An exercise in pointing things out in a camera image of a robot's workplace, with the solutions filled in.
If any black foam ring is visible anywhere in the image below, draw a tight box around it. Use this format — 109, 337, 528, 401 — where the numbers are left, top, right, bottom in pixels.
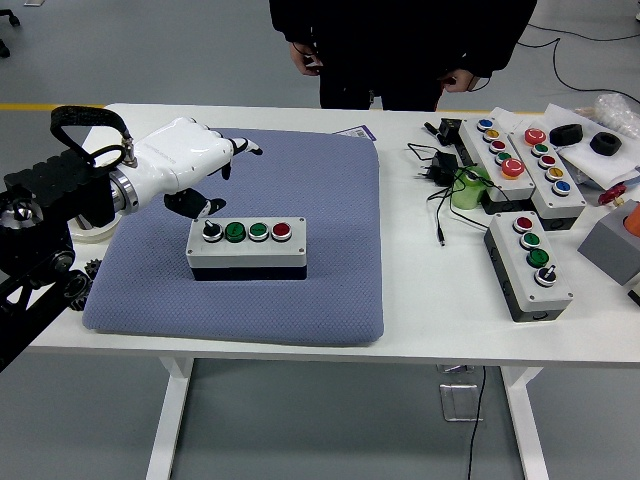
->
549, 122, 585, 147
589, 131, 624, 156

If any black plug adapter with cord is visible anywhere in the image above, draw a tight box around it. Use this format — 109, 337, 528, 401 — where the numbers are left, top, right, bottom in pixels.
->
405, 142, 495, 248

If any person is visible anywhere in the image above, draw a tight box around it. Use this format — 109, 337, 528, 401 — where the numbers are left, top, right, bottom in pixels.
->
268, 0, 539, 112

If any white paper sheet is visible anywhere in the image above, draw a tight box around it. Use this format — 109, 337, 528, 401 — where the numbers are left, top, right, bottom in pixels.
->
490, 103, 640, 191

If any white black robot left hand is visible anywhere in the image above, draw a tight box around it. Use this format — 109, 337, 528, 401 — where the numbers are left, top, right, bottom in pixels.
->
130, 116, 264, 221

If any grey block box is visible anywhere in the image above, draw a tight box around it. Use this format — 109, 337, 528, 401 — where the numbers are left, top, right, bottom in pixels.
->
577, 199, 640, 286

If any metal floor plate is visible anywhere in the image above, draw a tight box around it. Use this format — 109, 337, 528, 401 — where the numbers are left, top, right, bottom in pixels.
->
438, 382, 485, 423

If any black cable under table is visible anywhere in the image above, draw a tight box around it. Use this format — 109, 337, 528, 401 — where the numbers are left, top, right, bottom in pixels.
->
467, 367, 489, 480

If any purple label card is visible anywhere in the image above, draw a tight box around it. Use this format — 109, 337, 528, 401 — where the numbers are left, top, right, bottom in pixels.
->
332, 124, 377, 146

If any white shallow dish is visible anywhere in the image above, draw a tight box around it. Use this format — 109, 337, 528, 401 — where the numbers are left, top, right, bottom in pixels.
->
68, 212, 120, 246

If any blue-grey textured mat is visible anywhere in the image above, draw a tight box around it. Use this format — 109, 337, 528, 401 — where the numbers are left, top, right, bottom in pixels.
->
81, 127, 385, 347

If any person's left hand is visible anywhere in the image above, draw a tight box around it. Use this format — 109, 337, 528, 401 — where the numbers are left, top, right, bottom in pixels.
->
438, 69, 479, 94

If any clear plastic bag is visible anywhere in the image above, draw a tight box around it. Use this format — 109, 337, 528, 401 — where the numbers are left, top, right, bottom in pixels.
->
574, 93, 640, 136

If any red valve handle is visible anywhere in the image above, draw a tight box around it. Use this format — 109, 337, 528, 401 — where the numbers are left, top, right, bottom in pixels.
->
598, 183, 629, 207

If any black office chair base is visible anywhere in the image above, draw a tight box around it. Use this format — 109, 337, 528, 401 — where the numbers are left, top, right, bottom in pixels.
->
0, 9, 21, 59

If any white table leg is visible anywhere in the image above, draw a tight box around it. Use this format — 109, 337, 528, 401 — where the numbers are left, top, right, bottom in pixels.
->
144, 357, 196, 480
499, 367, 551, 480

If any grey five-button control box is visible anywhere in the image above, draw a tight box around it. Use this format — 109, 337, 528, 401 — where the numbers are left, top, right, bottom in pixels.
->
458, 118, 539, 215
508, 127, 588, 232

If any grey four-button control box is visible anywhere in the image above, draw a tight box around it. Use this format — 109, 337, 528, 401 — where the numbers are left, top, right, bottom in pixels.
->
483, 210, 575, 323
185, 216, 308, 282

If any black power supply box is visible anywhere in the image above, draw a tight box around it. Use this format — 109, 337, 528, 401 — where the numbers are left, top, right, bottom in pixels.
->
423, 117, 467, 149

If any black floor cable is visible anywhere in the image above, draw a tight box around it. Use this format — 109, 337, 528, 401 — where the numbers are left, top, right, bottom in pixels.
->
514, 19, 640, 96

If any person's right hand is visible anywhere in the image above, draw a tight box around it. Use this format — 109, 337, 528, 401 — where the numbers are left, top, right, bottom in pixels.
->
289, 42, 324, 77

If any green tape roll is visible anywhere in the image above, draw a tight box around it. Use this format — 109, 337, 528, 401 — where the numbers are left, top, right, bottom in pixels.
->
450, 164, 495, 211

